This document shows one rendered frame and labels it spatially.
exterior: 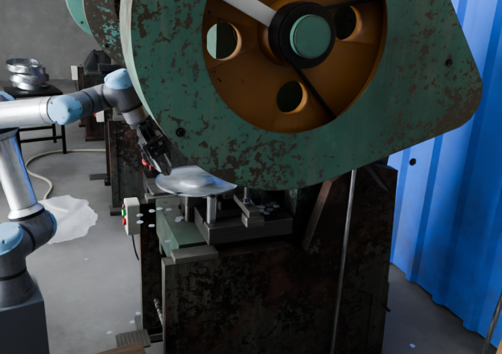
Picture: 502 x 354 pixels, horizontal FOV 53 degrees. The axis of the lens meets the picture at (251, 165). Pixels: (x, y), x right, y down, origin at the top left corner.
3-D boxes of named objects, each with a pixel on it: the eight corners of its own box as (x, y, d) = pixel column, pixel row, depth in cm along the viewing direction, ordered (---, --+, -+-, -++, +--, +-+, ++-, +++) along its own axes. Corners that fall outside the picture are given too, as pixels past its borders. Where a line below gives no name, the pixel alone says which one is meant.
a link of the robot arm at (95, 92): (61, 95, 143) (93, 85, 140) (84, 89, 154) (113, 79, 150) (72, 122, 145) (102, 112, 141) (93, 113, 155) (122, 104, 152)
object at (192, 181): (250, 175, 185) (250, 173, 185) (217, 203, 160) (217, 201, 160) (181, 163, 195) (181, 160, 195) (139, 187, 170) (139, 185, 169)
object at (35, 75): (18, 160, 418) (7, 63, 392) (9, 145, 453) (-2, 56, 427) (67, 154, 439) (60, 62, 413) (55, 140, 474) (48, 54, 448)
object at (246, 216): (246, 228, 161) (248, 199, 158) (230, 207, 176) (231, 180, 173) (264, 225, 163) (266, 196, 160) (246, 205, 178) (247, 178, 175)
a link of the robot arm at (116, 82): (107, 72, 148) (131, 63, 145) (125, 104, 153) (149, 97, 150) (95, 82, 141) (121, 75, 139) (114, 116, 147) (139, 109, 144)
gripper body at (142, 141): (149, 163, 151) (131, 129, 145) (143, 154, 158) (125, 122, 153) (172, 151, 152) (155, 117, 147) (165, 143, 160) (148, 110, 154)
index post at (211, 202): (208, 223, 163) (208, 196, 160) (205, 219, 165) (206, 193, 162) (217, 222, 164) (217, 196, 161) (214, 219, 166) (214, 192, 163)
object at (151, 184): (152, 228, 170) (152, 192, 165) (145, 212, 182) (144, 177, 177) (222, 220, 178) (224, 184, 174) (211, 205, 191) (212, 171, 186)
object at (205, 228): (208, 246, 161) (208, 228, 159) (176, 193, 201) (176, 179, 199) (292, 234, 172) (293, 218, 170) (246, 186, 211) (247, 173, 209)
